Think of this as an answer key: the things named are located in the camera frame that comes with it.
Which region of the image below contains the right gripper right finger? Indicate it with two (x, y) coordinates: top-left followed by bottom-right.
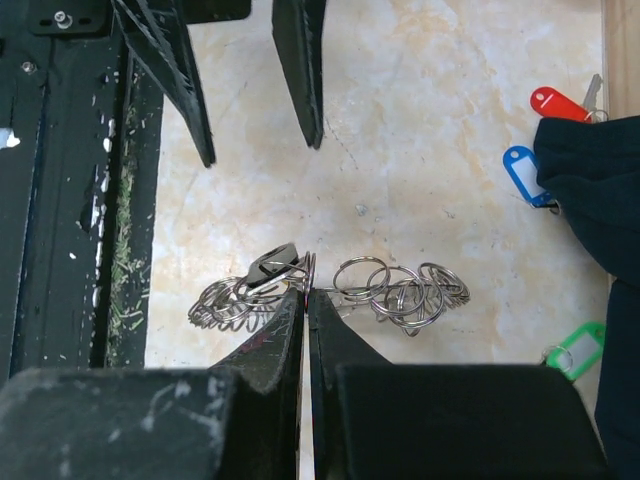
(307, 289), (390, 479)

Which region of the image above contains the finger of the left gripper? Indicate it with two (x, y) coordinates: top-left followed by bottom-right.
(272, 0), (327, 149)
(112, 0), (216, 168)

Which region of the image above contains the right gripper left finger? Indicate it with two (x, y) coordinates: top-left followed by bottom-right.
(211, 289), (304, 479)

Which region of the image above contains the black key tag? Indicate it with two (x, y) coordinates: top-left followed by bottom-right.
(246, 242), (300, 288)

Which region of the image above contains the green key tag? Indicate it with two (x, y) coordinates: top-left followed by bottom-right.
(541, 322), (606, 382)

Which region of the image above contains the blue key tag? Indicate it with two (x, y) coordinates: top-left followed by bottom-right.
(502, 145), (555, 208)

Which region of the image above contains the red key tag left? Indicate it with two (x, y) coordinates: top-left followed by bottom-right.
(529, 86), (592, 123)

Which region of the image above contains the small silver key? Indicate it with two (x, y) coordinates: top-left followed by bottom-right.
(582, 73), (608, 123)

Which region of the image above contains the dark navy vest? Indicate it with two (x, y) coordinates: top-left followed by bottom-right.
(533, 116), (639, 479)

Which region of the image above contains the wooden clothes rack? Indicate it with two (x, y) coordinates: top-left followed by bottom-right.
(602, 0), (640, 119)

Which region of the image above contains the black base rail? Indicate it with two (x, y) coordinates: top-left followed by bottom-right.
(1, 1), (164, 379)

